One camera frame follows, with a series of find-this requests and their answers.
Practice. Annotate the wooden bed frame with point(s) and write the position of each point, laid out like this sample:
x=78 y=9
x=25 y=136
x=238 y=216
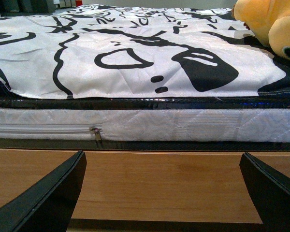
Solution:
x=148 y=186

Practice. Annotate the black and white patterned bedsheet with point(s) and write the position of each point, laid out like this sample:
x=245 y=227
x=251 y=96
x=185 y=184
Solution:
x=119 y=52

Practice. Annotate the metal zipper pull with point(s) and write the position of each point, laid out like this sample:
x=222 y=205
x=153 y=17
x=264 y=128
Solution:
x=97 y=136

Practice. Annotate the red bucket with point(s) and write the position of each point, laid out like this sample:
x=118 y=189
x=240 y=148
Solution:
x=78 y=2

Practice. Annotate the orange plush dinosaur toy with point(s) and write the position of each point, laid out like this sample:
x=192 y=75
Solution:
x=269 y=20

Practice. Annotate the white quilted mattress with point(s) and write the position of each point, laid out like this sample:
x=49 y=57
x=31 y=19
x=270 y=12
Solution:
x=203 y=124

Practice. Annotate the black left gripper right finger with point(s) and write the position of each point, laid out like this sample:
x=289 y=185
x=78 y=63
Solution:
x=269 y=191

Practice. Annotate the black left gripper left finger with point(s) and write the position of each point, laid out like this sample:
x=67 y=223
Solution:
x=48 y=205

